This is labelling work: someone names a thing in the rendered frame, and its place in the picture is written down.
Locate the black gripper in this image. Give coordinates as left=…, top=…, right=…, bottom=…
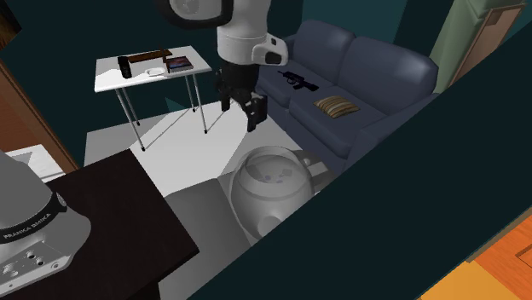
left=213, top=61, right=269, bottom=134

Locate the black toy gun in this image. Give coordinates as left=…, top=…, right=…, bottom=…
left=276, top=70, right=321, bottom=91

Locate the dark book with colourful cover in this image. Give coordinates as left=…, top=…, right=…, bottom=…
left=164, top=55, right=195, bottom=75

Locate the clear glass round bowl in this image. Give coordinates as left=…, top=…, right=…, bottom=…
left=228, top=145, right=315, bottom=240

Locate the striped brown cushion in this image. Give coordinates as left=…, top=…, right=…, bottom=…
left=312, top=95, right=361, bottom=120

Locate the brown wooden board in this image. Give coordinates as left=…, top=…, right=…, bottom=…
left=126, top=49, right=174, bottom=65

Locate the black cylinder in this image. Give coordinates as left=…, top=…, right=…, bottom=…
left=117, top=55, right=134, bottom=80

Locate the white table with metal legs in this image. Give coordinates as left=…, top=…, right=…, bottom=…
left=93, top=44, right=213, bottom=153

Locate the blue sofa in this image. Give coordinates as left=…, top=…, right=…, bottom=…
left=252, top=18, right=440, bottom=172

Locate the dark robot stand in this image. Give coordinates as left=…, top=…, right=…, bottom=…
left=7, top=148, right=201, bottom=300

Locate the brown wooden door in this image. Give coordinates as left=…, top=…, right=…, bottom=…
left=0, top=58, right=79, bottom=174

